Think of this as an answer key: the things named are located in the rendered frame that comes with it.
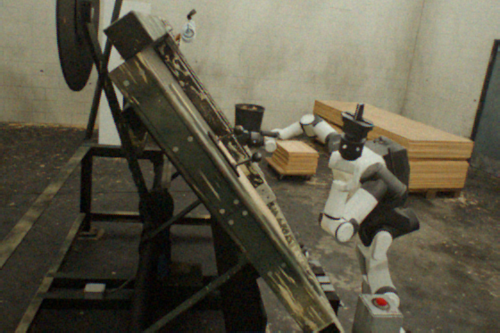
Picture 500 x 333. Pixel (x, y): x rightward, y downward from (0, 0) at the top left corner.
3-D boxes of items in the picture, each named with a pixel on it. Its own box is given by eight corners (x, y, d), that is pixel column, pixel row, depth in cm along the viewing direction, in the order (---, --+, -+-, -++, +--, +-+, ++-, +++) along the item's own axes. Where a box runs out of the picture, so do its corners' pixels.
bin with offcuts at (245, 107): (265, 149, 643) (270, 111, 629) (235, 149, 627) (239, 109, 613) (254, 140, 691) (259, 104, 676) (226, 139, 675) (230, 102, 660)
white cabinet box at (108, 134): (141, 153, 559) (151, 3, 515) (98, 152, 541) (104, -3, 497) (138, 140, 616) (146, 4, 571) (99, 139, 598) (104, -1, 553)
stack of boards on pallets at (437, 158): (461, 197, 526) (475, 141, 509) (396, 200, 493) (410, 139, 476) (356, 143, 753) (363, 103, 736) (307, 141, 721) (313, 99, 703)
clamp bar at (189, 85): (266, 206, 226) (302, 183, 225) (140, 28, 194) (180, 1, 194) (263, 199, 235) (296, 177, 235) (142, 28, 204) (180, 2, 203)
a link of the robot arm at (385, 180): (376, 207, 166) (396, 183, 168) (386, 209, 157) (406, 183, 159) (355, 187, 166) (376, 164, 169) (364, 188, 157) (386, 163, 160)
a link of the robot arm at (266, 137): (253, 142, 239) (270, 145, 240) (255, 151, 229) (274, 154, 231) (257, 126, 234) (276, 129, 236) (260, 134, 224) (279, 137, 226)
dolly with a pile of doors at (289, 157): (315, 181, 525) (320, 153, 516) (279, 182, 509) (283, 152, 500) (295, 165, 582) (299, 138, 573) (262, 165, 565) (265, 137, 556)
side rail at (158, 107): (307, 337, 136) (334, 320, 136) (105, 74, 107) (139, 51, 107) (302, 324, 142) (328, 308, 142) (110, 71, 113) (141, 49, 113)
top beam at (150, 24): (124, 62, 107) (154, 41, 106) (101, 30, 104) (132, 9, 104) (162, 36, 319) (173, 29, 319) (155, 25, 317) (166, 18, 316)
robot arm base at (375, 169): (379, 203, 170) (397, 185, 171) (392, 208, 157) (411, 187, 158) (354, 179, 171) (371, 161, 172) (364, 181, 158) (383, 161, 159)
